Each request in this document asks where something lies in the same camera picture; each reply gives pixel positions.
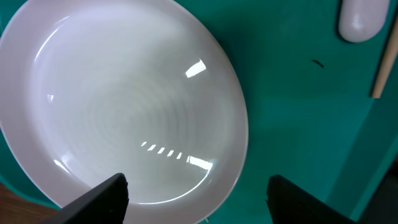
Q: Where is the wooden chopstick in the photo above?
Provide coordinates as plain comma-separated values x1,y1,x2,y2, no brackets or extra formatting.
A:
371,16,397,98

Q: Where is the teal serving tray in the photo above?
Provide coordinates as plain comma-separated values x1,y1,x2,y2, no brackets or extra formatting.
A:
1,1,397,223

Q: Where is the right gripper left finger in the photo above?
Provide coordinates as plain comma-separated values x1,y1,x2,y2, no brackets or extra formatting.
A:
42,173,129,224

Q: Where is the white round plate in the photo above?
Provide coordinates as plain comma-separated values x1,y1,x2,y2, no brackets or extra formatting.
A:
1,0,248,223

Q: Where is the white plastic fork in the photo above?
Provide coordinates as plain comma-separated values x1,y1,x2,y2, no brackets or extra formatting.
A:
338,0,390,43

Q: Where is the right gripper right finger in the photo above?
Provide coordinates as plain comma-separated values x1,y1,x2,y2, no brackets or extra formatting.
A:
266,175,356,224

